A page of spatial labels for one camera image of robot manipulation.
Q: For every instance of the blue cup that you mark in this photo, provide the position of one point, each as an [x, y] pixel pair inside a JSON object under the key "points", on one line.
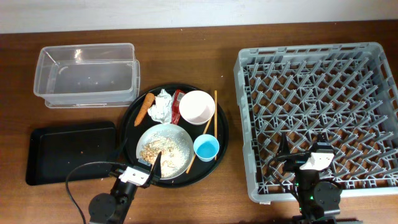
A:
{"points": [[208, 149]]}

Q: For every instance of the rice and food scraps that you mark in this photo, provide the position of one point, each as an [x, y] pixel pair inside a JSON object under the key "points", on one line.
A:
{"points": [[175, 153]]}

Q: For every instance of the grey dishwasher rack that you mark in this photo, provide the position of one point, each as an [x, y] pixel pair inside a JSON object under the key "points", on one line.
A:
{"points": [[346, 92]]}

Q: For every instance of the round black tray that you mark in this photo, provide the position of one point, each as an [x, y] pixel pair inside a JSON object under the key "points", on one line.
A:
{"points": [[129, 136]]}

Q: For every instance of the grey plate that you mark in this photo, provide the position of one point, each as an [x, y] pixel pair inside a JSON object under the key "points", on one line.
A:
{"points": [[170, 130]]}

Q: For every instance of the red snack wrapper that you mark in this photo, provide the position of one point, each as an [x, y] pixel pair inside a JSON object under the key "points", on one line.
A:
{"points": [[178, 95]]}

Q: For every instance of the black rectangular tray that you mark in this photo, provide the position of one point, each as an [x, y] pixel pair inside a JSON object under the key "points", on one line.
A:
{"points": [[55, 151]]}

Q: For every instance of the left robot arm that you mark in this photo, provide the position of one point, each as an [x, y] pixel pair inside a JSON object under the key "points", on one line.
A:
{"points": [[113, 207]]}

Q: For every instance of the white tissue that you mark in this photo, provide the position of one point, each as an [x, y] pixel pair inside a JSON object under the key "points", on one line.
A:
{"points": [[161, 111]]}

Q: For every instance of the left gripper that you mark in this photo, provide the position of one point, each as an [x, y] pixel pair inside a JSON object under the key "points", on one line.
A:
{"points": [[156, 173]]}

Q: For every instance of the wooden chopstick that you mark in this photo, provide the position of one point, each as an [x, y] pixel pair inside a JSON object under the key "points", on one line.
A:
{"points": [[216, 115], [196, 145]]}

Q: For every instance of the pink bowl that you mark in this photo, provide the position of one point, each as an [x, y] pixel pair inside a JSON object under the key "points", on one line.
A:
{"points": [[197, 107]]}

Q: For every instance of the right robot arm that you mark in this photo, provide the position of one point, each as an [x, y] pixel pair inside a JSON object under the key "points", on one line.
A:
{"points": [[318, 198]]}

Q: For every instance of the clear plastic bin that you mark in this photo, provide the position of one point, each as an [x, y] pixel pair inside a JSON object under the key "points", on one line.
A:
{"points": [[88, 75]]}

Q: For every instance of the orange carrot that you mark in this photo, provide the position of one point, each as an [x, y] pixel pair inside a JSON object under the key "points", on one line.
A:
{"points": [[148, 101]]}

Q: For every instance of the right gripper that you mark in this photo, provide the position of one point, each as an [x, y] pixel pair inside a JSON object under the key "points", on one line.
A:
{"points": [[296, 162]]}

